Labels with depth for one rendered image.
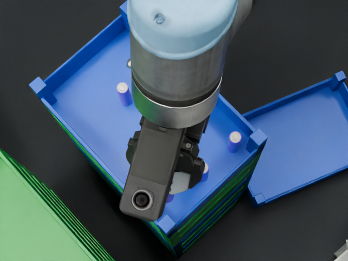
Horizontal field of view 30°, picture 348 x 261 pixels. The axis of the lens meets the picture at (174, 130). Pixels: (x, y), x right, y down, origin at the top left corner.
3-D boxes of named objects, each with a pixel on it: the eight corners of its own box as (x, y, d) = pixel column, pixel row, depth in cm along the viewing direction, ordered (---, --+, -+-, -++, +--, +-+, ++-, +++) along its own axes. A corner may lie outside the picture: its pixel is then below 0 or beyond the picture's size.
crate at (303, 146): (254, 209, 146) (257, 204, 138) (218, 130, 151) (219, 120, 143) (374, 158, 148) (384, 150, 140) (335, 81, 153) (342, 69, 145)
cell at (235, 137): (225, 146, 100) (226, 136, 94) (233, 139, 100) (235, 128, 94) (233, 155, 100) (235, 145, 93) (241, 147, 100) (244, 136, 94)
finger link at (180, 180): (203, 166, 87) (204, 131, 79) (190, 205, 84) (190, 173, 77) (180, 160, 88) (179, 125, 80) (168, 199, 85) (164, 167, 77)
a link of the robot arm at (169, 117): (208, 118, 61) (111, 90, 62) (204, 143, 65) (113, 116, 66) (232, 45, 65) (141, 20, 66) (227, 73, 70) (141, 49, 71)
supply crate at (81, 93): (40, 101, 104) (27, 85, 96) (133, 19, 107) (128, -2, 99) (168, 239, 97) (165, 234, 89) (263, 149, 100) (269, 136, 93)
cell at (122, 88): (118, 100, 103) (113, 87, 96) (127, 92, 103) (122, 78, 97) (126, 107, 102) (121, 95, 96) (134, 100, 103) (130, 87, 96)
